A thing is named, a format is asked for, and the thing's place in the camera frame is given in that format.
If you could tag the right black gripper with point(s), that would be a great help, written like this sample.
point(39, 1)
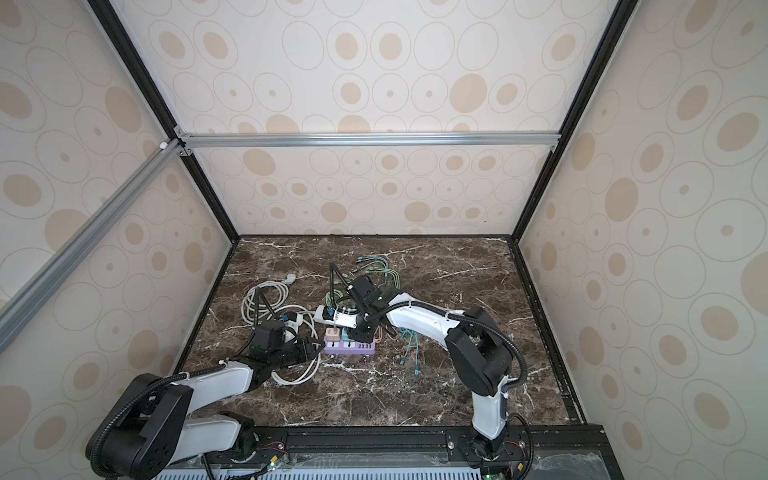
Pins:
point(358, 336)

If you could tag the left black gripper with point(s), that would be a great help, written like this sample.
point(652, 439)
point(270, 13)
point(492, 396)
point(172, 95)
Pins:
point(303, 345)

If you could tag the white blue power strip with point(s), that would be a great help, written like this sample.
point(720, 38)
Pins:
point(324, 314)

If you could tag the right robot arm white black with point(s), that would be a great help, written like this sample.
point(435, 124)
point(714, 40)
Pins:
point(485, 359)

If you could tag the horizontal aluminium rail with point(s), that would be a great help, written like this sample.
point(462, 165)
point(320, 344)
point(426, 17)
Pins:
point(187, 142)

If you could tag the teal charger plug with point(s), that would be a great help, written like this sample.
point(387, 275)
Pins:
point(346, 337)

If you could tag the pink charger plug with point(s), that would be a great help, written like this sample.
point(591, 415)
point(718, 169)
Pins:
point(333, 334)

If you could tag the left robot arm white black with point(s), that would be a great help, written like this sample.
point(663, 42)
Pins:
point(150, 426)

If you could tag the purple power strip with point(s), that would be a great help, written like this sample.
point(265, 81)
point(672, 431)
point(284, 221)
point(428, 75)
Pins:
point(343, 347)

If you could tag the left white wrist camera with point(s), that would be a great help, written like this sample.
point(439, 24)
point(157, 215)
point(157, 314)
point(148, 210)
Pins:
point(290, 330)

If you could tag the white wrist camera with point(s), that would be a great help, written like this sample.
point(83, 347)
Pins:
point(290, 330)
point(345, 318)

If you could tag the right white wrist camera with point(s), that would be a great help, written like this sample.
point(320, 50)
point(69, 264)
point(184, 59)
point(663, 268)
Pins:
point(345, 318)

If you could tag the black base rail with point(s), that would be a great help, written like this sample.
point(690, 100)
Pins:
point(427, 452)

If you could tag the diagonal aluminium rail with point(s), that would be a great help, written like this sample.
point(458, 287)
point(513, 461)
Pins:
point(39, 289)

